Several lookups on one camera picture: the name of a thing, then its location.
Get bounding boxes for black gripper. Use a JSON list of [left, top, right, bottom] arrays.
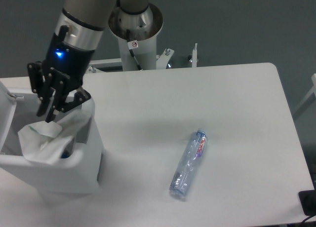
[[27, 34, 95, 122]]

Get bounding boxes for white paper bag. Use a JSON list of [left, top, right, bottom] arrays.
[[18, 110, 92, 165]]

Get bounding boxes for crushed clear plastic bottle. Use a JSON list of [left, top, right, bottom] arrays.
[[169, 129, 208, 199]]

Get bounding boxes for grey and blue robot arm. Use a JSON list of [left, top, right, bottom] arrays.
[[27, 0, 149, 122]]

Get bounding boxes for yellow and blue trash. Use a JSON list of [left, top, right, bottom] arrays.
[[60, 151, 71, 159]]

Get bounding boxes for white plastic trash can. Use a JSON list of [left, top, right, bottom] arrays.
[[0, 87, 104, 193]]

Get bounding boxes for white furniture leg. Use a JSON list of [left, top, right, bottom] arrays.
[[292, 74, 316, 120]]

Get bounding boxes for black device at edge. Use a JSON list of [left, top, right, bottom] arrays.
[[298, 190, 316, 216]]

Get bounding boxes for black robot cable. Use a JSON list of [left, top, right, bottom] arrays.
[[125, 28, 144, 71]]

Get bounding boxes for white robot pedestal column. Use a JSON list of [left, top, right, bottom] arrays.
[[109, 3, 163, 71]]

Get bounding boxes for white metal base frame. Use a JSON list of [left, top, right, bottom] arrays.
[[84, 42, 199, 74]]

